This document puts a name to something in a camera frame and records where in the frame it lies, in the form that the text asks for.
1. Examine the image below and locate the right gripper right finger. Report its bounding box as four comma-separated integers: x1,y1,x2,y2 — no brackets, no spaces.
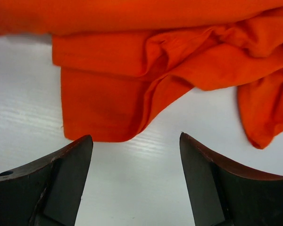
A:
180,133,283,226

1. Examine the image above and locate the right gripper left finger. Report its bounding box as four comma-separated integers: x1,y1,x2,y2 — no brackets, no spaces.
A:
0,135,93,226

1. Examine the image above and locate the orange t shirt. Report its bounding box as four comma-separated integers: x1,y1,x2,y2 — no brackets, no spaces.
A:
0,0,283,149

